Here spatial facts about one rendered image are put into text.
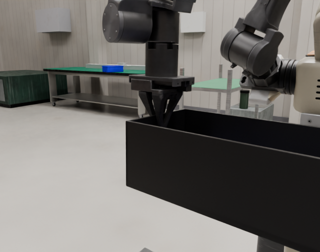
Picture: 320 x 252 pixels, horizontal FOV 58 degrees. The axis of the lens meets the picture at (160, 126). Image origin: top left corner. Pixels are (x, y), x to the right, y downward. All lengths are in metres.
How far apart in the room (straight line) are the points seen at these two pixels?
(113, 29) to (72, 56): 7.90
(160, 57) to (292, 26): 5.00
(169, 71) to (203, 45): 5.44
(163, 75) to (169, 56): 0.03
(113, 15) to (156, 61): 0.10
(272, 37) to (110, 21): 0.34
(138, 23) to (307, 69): 0.42
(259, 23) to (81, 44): 7.50
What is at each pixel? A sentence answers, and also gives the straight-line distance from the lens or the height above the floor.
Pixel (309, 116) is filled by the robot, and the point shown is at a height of 1.09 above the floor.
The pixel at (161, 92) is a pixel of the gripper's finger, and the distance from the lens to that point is 0.48.
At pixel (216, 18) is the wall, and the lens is 5.85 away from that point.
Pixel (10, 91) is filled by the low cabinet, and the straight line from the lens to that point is 7.25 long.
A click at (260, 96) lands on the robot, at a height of 1.12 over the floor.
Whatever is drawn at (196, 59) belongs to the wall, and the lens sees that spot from 5.99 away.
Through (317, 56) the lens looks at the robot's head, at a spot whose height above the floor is 1.22.
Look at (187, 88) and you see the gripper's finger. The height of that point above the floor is 1.17.
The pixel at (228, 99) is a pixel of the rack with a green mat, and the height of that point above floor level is 0.87.
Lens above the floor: 1.24
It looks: 14 degrees down
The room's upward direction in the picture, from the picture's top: straight up
